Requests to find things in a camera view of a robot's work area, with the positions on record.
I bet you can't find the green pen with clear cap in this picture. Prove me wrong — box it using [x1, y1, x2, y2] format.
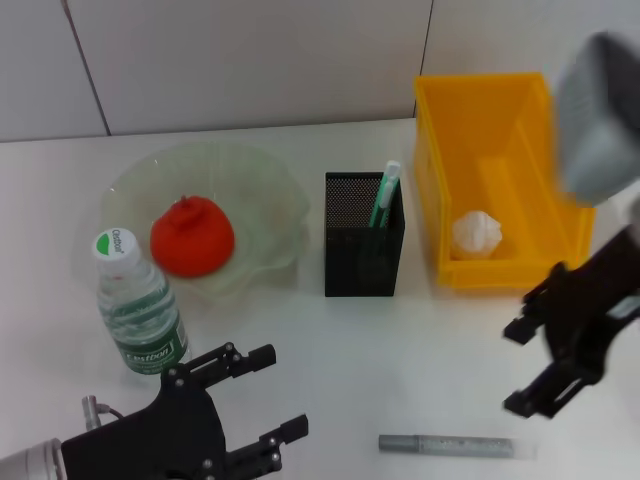
[367, 160, 404, 229]

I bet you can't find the grey marker pen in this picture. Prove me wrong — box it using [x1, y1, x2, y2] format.
[377, 433, 539, 460]

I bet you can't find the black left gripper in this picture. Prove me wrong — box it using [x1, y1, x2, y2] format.
[59, 342, 311, 480]

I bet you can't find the white paper ball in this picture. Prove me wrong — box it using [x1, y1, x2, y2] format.
[452, 209, 504, 260]

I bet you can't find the yellow plastic bin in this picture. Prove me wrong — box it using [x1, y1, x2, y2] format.
[412, 71, 599, 297]

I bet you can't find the left wrist cable with plug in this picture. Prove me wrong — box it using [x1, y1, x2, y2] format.
[81, 394, 125, 431]

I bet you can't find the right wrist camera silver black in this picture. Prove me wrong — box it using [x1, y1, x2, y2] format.
[553, 30, 640, 209]

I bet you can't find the red-orange toy orange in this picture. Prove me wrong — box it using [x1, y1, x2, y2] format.
[149, 195, 236, 279]

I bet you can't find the black mesh pen holder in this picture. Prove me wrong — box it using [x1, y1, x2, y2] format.
[323, 171, 405, 298]

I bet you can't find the clear water bottle green label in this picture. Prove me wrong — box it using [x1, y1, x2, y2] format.
[92, 227, 194, 377]

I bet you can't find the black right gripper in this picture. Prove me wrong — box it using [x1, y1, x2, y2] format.
[502, 223, 640, 421]

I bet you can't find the translucent green wavy fruit plate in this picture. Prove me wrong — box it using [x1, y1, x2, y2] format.
[97, 141, 311, 302]

